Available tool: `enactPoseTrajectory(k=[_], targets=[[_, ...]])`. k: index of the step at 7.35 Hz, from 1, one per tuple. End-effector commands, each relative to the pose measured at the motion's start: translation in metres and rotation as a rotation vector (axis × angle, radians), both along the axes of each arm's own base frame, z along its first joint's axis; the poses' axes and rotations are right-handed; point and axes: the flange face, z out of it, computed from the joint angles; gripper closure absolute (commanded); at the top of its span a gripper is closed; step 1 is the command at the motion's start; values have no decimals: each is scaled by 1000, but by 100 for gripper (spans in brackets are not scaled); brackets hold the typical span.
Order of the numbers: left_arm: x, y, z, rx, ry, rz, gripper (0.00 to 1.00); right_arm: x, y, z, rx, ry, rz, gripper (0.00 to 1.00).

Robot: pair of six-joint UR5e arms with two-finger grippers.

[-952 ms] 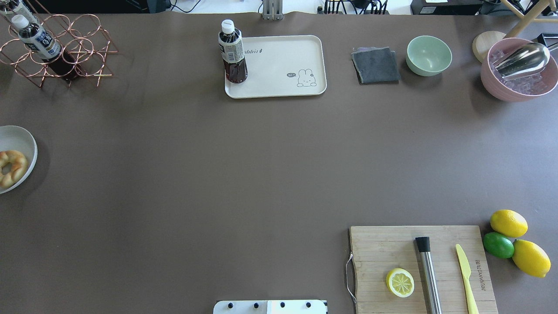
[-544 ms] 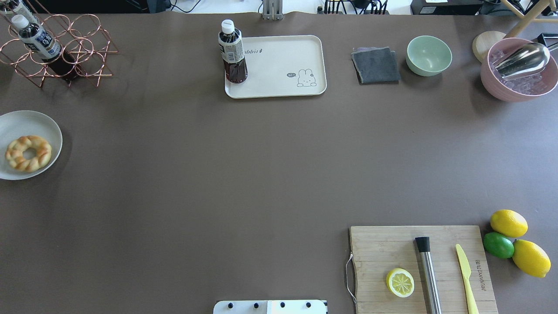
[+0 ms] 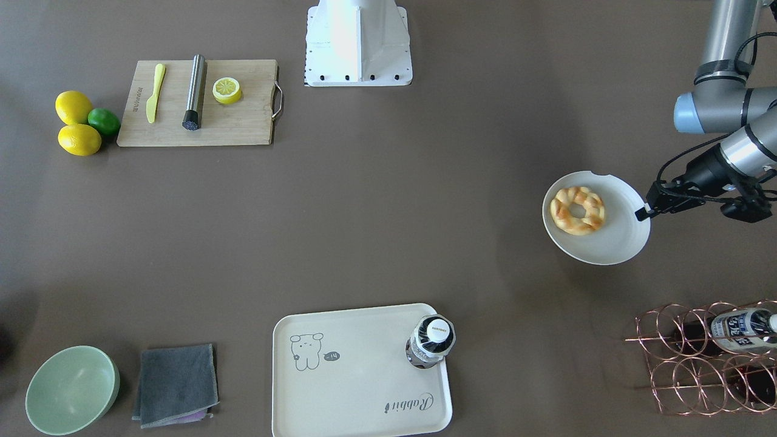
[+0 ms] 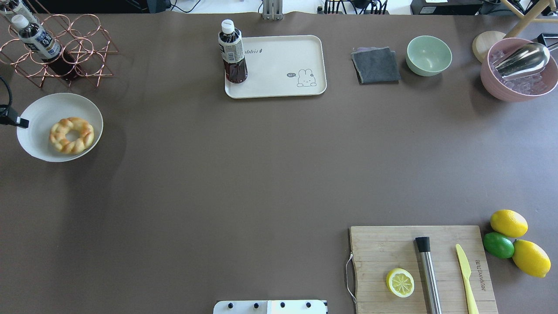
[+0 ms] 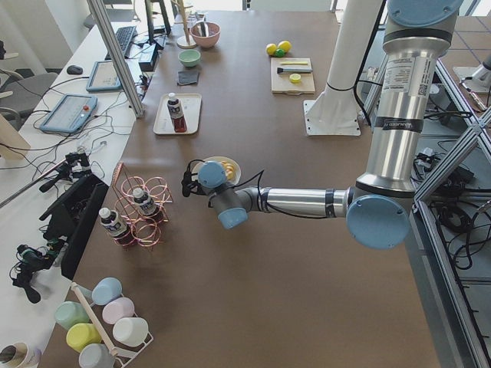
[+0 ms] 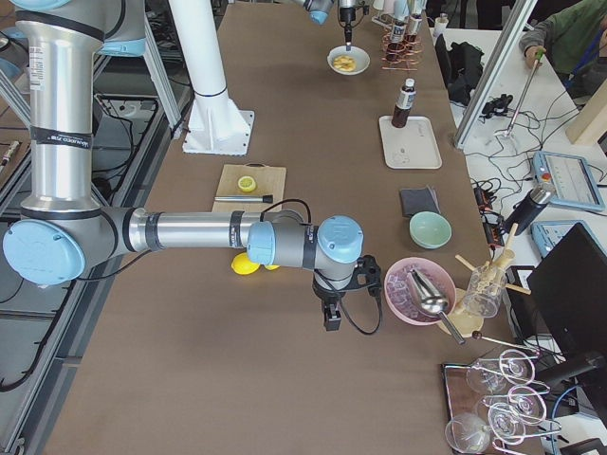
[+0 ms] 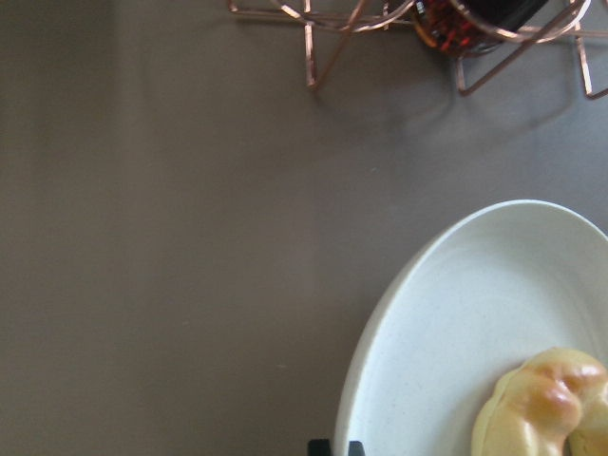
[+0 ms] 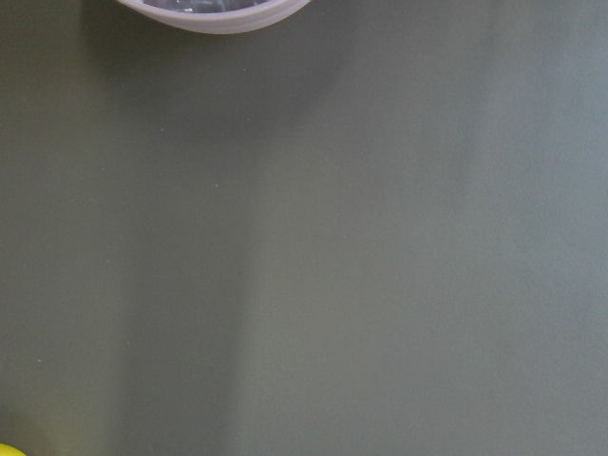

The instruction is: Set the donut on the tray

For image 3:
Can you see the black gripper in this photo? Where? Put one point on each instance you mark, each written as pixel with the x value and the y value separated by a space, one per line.
pixel 704 172

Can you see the white round plate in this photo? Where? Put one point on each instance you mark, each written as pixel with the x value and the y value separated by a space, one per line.
pixel 622 236

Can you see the braided golden donut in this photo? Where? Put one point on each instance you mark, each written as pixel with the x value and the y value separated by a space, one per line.
pixel 577 210

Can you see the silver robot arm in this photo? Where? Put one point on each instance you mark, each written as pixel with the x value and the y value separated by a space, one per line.
pixel 721 102

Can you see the dark drink bottle on tray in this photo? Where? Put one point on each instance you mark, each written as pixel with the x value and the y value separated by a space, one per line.
pixel 430 341

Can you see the cream rabbit tray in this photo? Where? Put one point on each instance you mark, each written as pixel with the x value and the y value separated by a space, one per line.
pixel 348 373

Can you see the bottle in rack upper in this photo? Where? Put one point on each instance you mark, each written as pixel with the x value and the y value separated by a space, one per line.
pixel 741 331

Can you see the wooden cutting board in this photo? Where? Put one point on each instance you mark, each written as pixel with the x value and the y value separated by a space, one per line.
pixel 248 122

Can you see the half lemon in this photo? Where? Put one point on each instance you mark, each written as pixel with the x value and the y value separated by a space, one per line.
pixel 227 90

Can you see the steel muddler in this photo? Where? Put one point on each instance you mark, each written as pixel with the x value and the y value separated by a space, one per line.
pixel 193 114

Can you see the grey folded cloth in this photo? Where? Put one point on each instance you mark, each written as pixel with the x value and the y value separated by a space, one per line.
pixel 175 386

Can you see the yellow plastic knife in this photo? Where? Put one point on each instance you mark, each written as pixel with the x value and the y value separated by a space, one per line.
pixel 152 102

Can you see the green lime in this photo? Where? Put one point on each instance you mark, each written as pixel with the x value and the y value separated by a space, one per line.
pixel 104 121

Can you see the yellow lemon near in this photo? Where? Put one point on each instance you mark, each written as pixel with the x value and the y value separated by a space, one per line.
pixel 80 139

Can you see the yellow lemon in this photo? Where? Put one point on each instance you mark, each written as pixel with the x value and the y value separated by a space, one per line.
pixel 73 107
pixel 80 139

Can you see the yellow lemon far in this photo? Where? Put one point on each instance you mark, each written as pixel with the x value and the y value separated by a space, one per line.
pixel 73 107

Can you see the green bowl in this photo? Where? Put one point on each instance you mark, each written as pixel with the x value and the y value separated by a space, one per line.
pixel 71 390

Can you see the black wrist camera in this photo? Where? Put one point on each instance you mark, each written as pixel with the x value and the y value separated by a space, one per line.
pixel 752 205

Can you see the copper wire bottle rack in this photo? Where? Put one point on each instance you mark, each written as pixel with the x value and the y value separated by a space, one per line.
pixel 691 374

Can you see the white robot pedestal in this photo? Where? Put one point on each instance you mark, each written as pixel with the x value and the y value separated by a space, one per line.
pixel 357 44

